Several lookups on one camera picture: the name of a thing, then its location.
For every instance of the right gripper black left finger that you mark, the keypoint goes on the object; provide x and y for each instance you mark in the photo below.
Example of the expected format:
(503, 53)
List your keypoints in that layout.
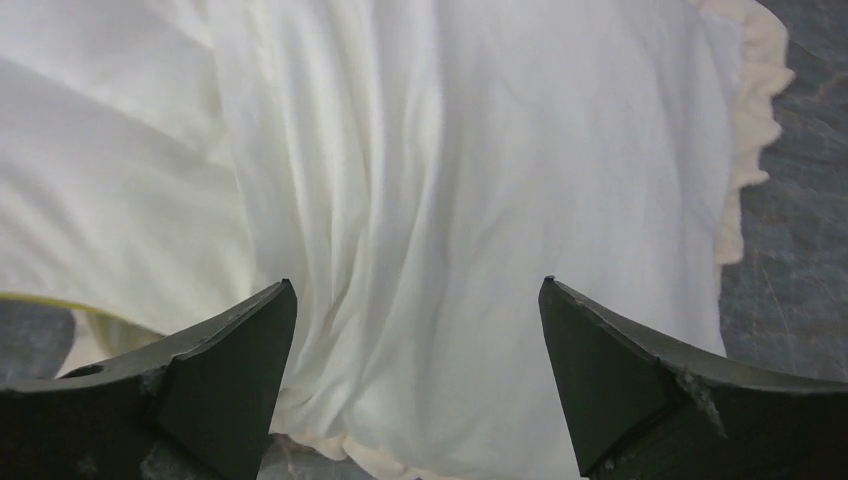
(196, 404)

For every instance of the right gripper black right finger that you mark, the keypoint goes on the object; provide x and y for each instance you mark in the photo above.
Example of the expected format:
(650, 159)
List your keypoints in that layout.
(640, 404)

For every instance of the grey cream ruffled pillowcase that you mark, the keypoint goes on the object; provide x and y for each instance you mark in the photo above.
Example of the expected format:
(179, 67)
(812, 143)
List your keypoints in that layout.
(414, 168)

